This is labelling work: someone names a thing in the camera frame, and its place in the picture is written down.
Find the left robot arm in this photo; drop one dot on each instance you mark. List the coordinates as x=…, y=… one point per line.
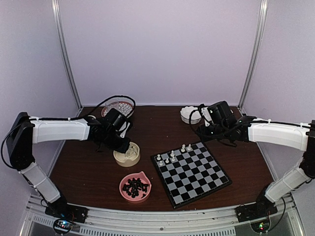
x=26, y=131

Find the black chess pieces pile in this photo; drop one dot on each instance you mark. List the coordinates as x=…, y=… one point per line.
x=133, y=186

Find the pink bowl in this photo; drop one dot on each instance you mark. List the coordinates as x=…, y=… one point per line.
x=142, y=195

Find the aluminium frame post left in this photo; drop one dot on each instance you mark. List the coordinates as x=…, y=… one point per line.
x=64, y=52

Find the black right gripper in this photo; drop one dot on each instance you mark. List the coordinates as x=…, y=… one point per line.
x=202, y=130

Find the aluminium front rail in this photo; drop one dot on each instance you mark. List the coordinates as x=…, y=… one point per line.
x=221, y=221

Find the black and white chessboard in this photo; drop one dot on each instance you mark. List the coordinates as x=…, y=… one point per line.
x=195, y=174

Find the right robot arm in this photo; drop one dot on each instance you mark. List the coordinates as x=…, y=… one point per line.
x=299, y=136

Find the aluminium frame post right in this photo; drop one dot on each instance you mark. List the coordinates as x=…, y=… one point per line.
x=261, y=22

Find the clear glass tumbler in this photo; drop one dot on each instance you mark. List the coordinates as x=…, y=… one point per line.
x=112, y=104

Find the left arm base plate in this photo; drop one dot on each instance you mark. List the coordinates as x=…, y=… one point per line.
x=67, y=212

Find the cream bowl with spout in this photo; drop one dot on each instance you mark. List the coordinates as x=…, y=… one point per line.
x=124, y=162

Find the aluminium frame post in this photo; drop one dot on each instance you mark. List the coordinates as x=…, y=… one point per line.
x=261, y=22
x=64, y=52

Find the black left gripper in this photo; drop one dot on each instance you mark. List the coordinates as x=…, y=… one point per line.
x=123, y=148

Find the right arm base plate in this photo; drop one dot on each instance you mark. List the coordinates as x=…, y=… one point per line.
x=255, y=211

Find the white scalloped bowl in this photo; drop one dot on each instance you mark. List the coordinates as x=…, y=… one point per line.
x=190, y=112

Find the patterned saucer plate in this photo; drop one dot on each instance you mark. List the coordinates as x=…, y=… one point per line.
x=126, y=107

